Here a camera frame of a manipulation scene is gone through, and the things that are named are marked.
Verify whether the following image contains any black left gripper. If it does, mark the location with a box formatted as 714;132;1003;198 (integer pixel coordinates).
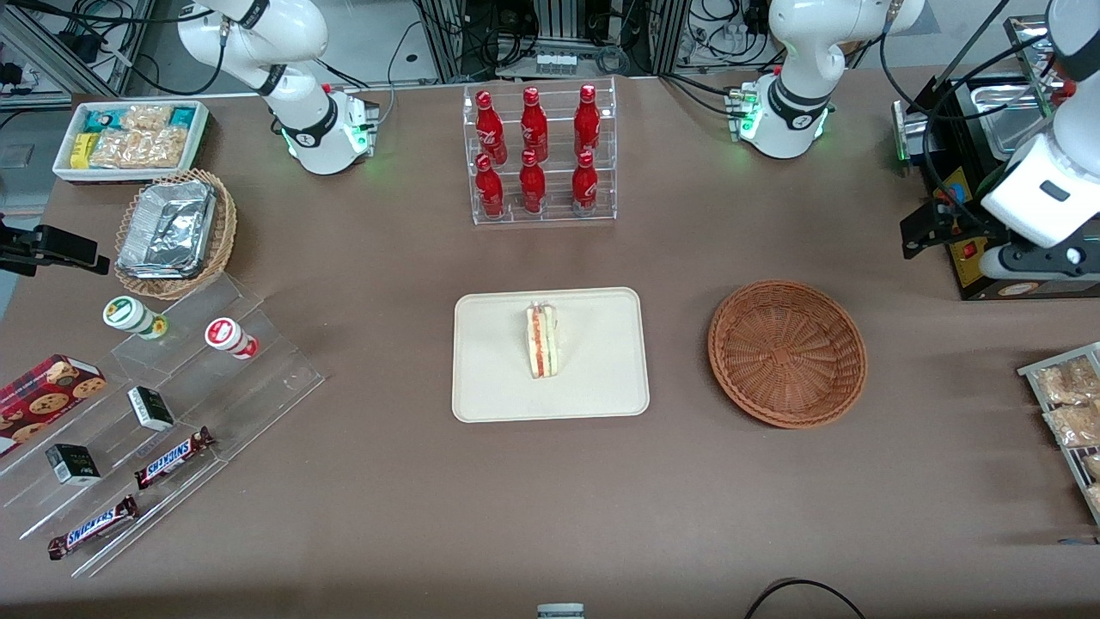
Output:
900;193;1011;260

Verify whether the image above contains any triangular sandwich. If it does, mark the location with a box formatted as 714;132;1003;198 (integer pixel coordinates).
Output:
526;303;564;380

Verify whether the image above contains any brown round wicker basket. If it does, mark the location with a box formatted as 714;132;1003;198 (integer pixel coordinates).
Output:
707;279;868;429

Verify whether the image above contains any cream plastic tray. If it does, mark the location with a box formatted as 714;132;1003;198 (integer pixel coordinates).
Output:
452;287;651;424

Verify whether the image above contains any light tan wicker basket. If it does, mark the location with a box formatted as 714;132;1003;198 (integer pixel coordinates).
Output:
113;169;238;301

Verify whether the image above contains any black food warmer machine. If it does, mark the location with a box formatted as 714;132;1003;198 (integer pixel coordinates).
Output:
891;13;1100;301

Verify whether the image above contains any stainless steel warmer pan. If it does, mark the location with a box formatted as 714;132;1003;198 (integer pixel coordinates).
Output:
980;90;1054;160

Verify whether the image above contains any red cola bottle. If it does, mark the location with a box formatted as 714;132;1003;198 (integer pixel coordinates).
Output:
475;90;505;164
475;153;506;219
519;150;547;216
571;150;600;214
574;84;602;157
521;87;549;161

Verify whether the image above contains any clear acrylic bottle rack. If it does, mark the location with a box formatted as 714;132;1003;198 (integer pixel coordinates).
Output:
462;77;618;226

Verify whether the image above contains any clear acrylic stepped display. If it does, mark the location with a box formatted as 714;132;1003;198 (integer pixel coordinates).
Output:
0;273;326;579

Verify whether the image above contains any red lid white cup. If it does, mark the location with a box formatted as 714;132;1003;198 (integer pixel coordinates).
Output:
205;317;260;360

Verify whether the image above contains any aluminium foil container stack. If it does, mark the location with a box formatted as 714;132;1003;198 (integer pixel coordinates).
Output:
117;179;217;280

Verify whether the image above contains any small rice cracker bag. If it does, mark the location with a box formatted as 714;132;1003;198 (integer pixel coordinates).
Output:
119;104;174;132

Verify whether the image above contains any snickers chocolate bar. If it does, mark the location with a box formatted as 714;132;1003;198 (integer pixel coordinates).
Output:
134;426;216;490
47;494;140;561

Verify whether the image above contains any large rice cracker bag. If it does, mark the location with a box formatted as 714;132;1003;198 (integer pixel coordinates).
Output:
89;127;188;170

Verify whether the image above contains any small black carton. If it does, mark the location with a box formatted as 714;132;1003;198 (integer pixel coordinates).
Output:
46;444;102;487
127;386;176;432

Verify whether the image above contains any green lid white cup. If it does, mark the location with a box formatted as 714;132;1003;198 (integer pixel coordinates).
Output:
102;296;168;340

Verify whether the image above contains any white rectangular snack bin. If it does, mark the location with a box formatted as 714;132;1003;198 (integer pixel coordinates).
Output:
52;100;211;185

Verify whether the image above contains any black clamp mounted device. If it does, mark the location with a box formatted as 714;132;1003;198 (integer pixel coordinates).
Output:
0;215;111;278

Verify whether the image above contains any red cookie box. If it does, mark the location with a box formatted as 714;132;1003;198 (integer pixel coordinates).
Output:
0;354;107;457

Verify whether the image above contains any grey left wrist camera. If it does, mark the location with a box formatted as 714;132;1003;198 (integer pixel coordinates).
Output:
980;243;1100;281

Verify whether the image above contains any grey wire rack tray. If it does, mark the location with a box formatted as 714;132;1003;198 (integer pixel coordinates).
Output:
1017;342;1100;525

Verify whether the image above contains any black cable loop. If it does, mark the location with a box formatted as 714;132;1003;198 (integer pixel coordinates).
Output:
744;579;867;619

